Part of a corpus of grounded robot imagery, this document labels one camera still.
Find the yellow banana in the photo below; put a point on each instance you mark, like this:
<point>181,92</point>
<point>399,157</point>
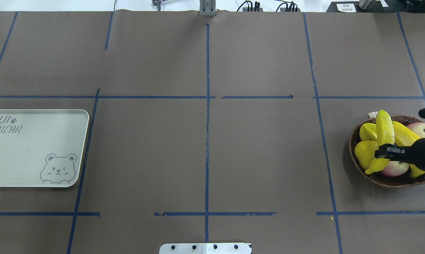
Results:
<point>403,136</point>
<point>416,173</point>
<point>385,135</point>

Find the woven brown basket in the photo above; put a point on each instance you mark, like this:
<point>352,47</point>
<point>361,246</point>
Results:
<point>379,179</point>

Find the cream bear plate tray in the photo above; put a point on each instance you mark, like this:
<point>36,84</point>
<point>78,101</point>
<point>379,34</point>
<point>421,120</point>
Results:
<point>41,147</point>

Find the pink white apple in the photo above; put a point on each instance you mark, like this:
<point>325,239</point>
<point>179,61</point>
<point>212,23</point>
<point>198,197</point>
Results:
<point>395,169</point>

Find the pale peach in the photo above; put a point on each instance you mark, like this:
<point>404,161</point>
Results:
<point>418,128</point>

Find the white camera pole base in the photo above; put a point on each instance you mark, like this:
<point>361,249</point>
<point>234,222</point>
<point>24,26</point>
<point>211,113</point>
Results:
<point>206,248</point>

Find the aluminium frame post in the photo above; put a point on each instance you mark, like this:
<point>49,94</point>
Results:
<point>208,8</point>

